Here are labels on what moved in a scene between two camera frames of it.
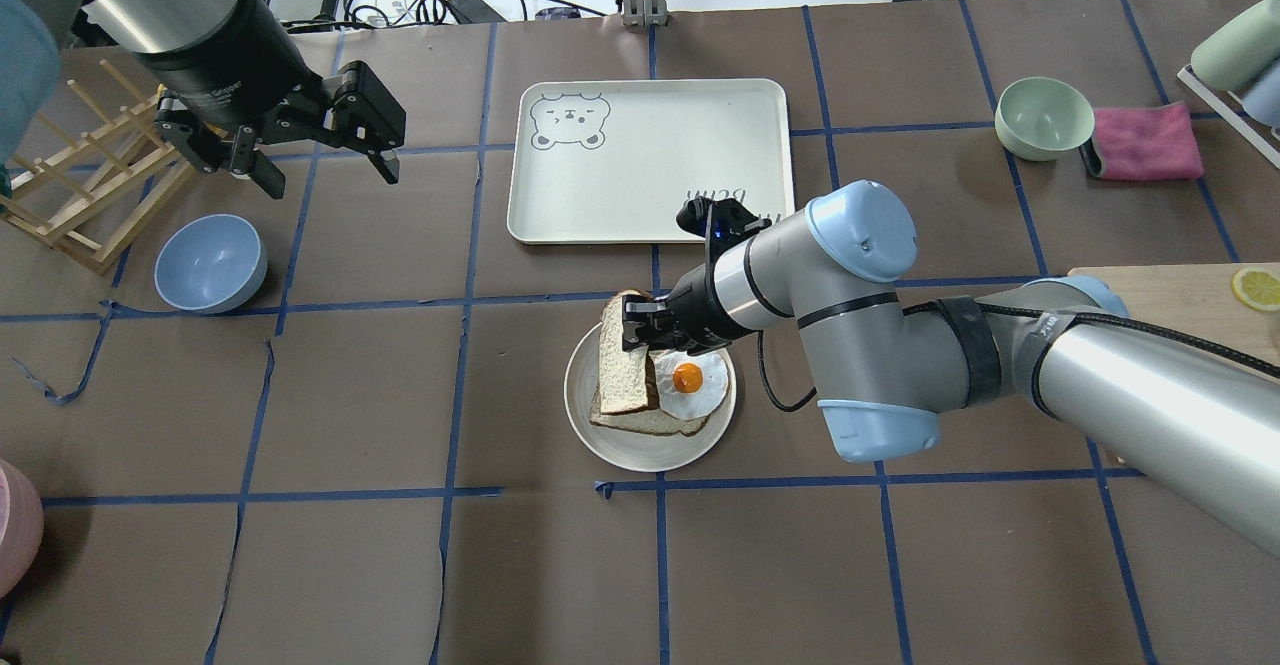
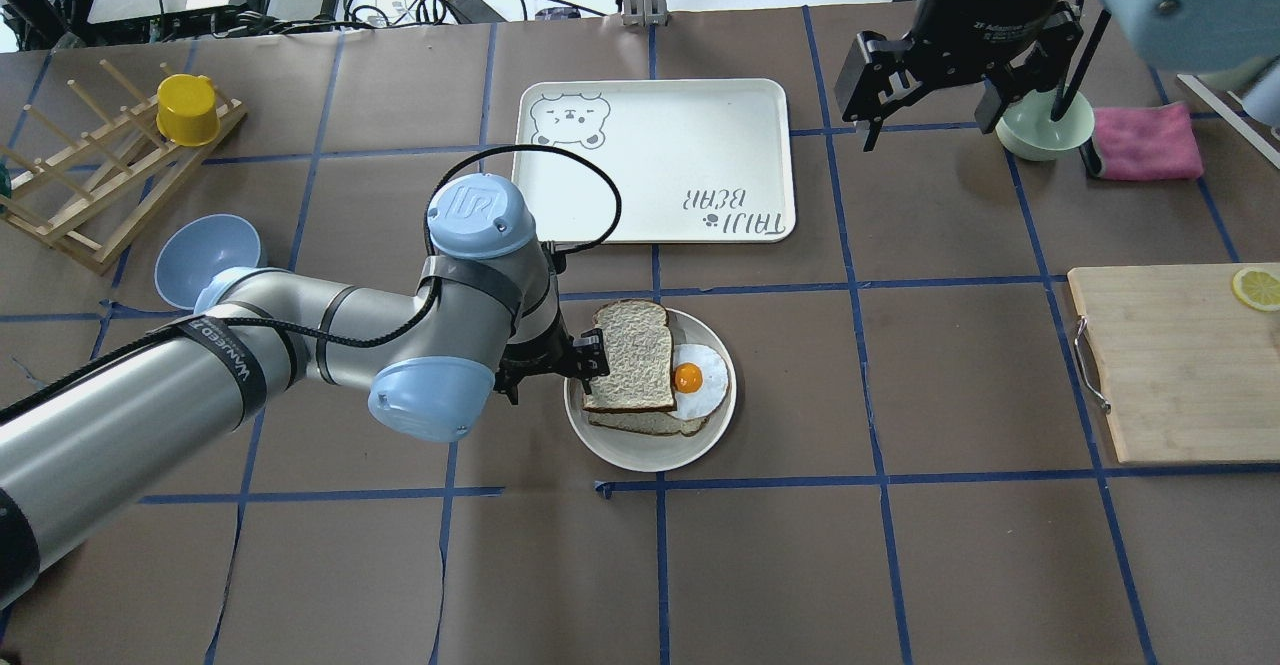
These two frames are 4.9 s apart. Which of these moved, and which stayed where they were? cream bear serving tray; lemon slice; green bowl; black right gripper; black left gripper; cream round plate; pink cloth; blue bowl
Moved: black right gripper; black left gripper
Stayed: pink cloth; lemon slice; blue bowl; cream round plate; green bowl; cream bear serving tray
